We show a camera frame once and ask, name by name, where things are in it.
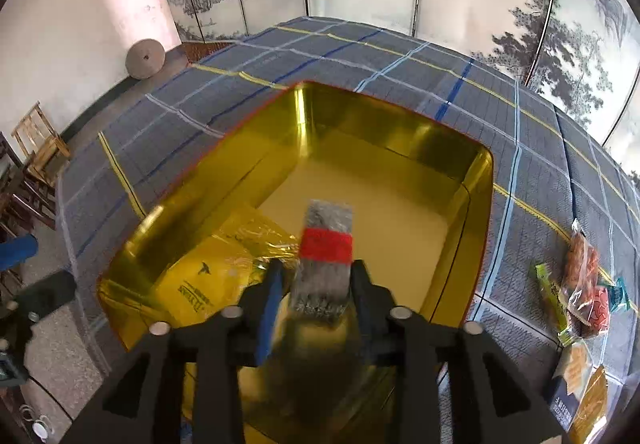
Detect blue soda cracker pack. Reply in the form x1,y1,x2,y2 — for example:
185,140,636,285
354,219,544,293
546,339,592,431

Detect yellow snack bag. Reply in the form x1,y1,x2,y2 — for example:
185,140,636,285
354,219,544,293
568,365,608,444
152,207,298,327

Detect grey stick pack red band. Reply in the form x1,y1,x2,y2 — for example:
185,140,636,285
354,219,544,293
288,200,354,325

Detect clear bag orange snacks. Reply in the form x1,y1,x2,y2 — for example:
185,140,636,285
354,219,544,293
561,219,599,326

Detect green long candy wrapper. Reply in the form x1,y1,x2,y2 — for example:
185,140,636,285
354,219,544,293
535,263,578,348

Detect light wooden chair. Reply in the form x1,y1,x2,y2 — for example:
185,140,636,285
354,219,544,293
11,101,72,186

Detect pink patterned small packet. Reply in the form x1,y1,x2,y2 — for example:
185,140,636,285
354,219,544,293
582,286,611,339

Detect teal small wrapper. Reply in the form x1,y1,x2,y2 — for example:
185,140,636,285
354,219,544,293
606,277,630,313

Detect red gold toffee tin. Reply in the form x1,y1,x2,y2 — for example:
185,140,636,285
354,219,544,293
95,80,496,444

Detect round stone disc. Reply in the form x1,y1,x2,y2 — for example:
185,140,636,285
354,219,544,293
125,38,166,81

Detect plaid blue grey tablecloth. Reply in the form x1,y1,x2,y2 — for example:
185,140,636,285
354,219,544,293
58,18,639,443

